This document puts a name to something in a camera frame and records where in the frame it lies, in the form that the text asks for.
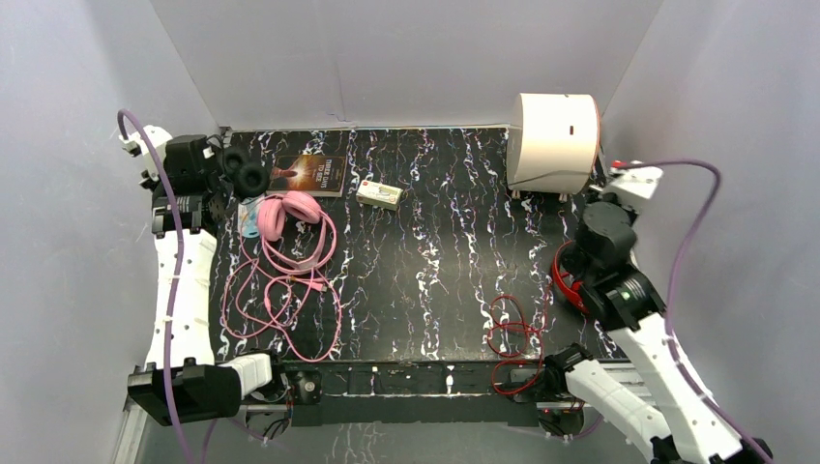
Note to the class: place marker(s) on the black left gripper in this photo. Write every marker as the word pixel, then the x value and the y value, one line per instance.
pixel 209 207

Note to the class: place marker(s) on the small white cardboard box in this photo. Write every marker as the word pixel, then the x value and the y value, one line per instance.
pixel 379 195

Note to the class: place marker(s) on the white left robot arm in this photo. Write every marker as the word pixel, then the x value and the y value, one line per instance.
pixel 180 380

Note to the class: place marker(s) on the black on-ear headphones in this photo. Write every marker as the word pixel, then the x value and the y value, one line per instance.
pixel 249 178

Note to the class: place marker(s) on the pink over-ear headphones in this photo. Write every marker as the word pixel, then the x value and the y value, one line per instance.
pixel 274 211

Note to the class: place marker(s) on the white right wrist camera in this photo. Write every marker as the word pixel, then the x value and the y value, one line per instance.
pixel 632 183

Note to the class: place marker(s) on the red and black headphones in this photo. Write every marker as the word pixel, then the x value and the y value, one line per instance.
pixel 566 284

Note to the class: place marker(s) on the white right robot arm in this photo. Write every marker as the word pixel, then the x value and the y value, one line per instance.
pixel 682 424

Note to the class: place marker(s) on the dark paperback book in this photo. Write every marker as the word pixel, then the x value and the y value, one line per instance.
pixel 316 175

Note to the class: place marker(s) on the white cylindrical container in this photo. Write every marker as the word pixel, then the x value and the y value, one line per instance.
pixel 553 142

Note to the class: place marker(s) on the white and blue small device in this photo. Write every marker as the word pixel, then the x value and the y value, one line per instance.
pixel 247 217

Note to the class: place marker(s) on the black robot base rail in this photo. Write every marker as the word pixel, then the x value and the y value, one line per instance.
pixel 408 392

